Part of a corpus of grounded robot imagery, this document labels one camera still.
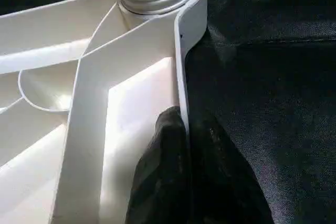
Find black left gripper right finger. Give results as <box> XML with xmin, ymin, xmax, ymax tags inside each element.
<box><xmin>189</xmin><ymin>114</ymin><xmax>275</xmax><ymax>224</ymax></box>

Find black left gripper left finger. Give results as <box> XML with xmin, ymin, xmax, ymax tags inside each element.
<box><xmin>125</xmin><ymin>106</ymin><xmax>191</xmax><ymax>224</ymax></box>

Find white plastic table top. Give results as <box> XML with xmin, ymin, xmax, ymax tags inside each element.
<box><xmin>0</xmin><ymin>0</ymin><xmax>209</xmax><ymax>224</ymax></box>

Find black work mat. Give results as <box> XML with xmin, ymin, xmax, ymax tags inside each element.
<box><xmin>0</xmin><ymin>0</ymin><xmax>336</xmax><ymax>224</ymax></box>

